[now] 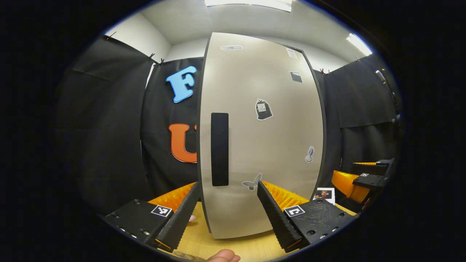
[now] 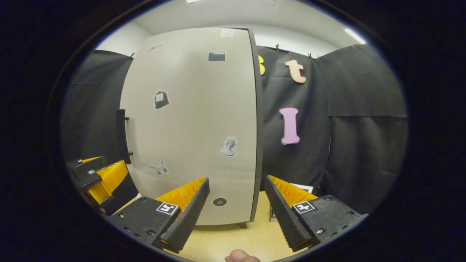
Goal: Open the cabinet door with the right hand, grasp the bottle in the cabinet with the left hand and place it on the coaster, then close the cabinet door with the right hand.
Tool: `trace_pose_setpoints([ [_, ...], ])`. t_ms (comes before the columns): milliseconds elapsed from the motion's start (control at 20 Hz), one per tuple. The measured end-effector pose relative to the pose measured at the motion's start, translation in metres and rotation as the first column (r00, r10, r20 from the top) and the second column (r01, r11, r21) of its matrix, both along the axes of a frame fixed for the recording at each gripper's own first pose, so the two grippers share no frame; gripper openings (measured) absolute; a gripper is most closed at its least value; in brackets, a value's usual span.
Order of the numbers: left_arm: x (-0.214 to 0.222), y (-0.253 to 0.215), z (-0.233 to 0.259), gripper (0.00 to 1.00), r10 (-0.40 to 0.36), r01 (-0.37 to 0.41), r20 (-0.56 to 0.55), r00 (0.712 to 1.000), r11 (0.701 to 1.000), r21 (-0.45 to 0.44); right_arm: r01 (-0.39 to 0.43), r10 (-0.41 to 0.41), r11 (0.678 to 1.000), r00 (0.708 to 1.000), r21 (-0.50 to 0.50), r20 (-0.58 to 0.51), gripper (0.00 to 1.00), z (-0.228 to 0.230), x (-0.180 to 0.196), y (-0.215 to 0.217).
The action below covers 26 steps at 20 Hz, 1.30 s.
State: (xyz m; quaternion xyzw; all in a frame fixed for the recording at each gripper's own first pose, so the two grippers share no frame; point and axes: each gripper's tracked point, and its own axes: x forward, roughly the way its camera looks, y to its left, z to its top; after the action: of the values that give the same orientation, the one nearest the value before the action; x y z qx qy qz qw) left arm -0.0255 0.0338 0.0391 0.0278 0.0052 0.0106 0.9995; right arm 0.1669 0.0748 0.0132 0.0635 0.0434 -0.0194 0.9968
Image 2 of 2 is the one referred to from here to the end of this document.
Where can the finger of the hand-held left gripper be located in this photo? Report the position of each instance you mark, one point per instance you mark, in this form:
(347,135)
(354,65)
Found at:
(89,166)
(89,181)

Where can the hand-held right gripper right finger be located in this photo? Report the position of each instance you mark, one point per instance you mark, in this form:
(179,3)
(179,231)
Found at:
(285,218)

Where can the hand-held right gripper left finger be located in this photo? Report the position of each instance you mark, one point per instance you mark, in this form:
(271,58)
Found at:
(189,214)

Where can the beige cabinet door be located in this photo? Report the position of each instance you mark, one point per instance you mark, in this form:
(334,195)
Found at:
(196,120)

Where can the white printed booklet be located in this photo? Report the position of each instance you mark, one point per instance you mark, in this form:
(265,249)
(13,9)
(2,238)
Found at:
(305,187)

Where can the black backdrop cloth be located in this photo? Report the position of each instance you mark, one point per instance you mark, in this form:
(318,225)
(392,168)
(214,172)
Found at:
(364,145)

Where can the ceiling light panel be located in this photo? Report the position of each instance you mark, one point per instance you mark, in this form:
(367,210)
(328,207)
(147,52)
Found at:
(355,35)

